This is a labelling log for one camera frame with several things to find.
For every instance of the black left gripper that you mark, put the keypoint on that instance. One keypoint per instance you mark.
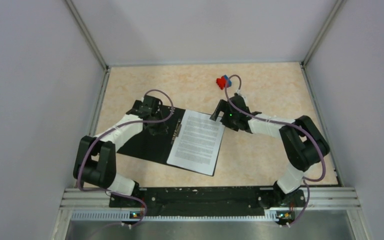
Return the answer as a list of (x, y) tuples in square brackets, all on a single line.
[(161, 129)]

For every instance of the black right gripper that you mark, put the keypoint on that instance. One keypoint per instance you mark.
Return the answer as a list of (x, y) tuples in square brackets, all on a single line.
[(223, 106)]

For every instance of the silver folder binder clip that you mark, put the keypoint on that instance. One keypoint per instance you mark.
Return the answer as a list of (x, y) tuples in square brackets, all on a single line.
[(177, 130)]

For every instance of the teal and black file folder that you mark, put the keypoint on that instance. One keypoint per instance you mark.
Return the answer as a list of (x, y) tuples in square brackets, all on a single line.
[(153, 148)]

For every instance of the white printed paper stack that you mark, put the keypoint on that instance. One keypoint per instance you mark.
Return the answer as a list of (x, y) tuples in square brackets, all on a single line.
[(197, 146)]

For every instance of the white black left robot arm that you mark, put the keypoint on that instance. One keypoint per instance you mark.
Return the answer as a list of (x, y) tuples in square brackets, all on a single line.
[(95, 162)]

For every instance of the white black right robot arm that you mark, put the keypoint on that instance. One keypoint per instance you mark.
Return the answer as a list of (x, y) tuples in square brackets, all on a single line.
[(303, 143)]

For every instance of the red and blue toy block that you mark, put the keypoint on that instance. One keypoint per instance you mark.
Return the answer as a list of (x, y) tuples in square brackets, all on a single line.
[(223, 82)]

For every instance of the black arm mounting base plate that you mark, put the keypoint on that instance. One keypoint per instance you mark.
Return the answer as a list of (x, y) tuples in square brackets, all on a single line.
[(222, 201)]

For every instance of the aluminium front frame rail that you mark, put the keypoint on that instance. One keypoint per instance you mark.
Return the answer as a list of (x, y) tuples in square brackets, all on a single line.
[(93, 206)]

